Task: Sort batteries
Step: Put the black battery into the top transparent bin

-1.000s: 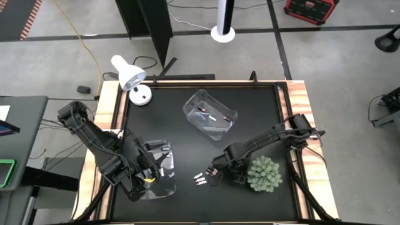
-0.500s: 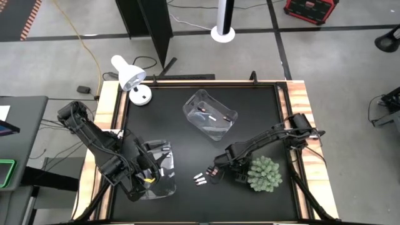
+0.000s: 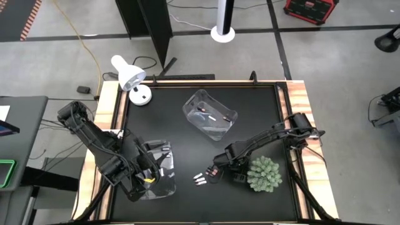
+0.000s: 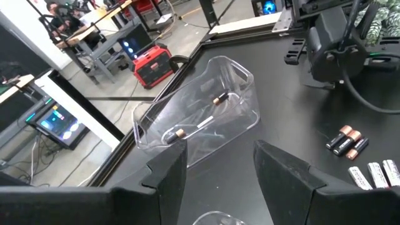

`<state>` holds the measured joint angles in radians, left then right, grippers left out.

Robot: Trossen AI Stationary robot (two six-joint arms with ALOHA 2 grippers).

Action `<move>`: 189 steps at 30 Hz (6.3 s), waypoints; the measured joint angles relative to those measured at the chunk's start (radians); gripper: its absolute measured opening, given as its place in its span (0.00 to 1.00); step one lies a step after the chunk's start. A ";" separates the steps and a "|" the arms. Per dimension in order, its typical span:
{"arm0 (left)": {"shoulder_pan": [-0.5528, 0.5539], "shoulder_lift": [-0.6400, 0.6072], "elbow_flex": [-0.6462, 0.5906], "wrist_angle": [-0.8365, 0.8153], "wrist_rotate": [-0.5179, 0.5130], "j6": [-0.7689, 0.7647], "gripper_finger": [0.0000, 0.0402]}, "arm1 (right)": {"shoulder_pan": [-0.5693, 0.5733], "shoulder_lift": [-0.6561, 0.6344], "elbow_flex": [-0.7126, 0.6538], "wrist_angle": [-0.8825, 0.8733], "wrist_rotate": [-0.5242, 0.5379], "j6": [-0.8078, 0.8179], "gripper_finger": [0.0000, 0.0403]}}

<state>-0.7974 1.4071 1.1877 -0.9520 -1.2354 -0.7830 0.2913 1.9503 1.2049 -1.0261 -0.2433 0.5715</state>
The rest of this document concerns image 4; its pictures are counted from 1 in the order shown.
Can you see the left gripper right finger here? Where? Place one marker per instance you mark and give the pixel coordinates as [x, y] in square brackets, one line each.
[297, 193]

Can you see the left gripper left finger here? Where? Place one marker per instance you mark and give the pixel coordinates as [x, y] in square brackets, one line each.
[140, 200]

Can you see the copper black AA battery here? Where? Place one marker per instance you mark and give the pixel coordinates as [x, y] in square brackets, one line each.
[347, 143]
[357, 148]
[339, 137]
[221, 98]
[173, 136]

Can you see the clear plastic bin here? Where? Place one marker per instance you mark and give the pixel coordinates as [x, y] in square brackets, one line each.
[218, 220]
[156, 109]

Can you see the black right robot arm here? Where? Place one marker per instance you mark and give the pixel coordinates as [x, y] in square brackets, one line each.
[331, 47]

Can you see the white sticker label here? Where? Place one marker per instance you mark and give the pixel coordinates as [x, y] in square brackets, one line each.
[205, 122]

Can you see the white pole stand base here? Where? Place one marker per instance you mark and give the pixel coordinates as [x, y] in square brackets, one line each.
[78, 109]

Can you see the colourful display screen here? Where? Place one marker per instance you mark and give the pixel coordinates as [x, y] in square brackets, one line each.
[59, 125]

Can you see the red black equipment case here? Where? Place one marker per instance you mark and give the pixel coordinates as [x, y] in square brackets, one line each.
[153, 67]

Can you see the black table clamp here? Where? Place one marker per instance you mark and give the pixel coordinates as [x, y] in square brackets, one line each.
[179, 57]

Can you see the black screen blue lights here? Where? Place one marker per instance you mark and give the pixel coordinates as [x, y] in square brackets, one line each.
[137, 39]

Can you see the light wood desk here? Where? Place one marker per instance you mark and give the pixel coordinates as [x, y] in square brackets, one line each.
[15, 89]

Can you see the wooden workbench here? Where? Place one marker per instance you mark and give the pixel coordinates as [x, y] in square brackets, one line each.
[73, 38]

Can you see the wooden table border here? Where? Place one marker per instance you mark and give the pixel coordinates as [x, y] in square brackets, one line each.
[243, 24]

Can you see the white paper sheet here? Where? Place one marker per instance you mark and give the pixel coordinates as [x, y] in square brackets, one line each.
[164, 18]

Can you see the black box blue light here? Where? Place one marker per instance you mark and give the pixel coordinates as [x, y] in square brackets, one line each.
[268, 7]

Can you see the black partition panel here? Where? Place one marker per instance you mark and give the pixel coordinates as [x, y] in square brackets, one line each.
[18, 53]

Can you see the green artificial potted plant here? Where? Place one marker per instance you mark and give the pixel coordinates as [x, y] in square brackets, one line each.
[387, 22]

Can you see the person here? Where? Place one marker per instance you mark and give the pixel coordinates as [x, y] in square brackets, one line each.
[59, 22]

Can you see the black floor stand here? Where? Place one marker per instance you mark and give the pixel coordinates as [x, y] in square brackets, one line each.
[207, 12]

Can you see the silver mounting bracket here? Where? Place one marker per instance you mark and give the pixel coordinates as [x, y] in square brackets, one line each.
[282, 20]

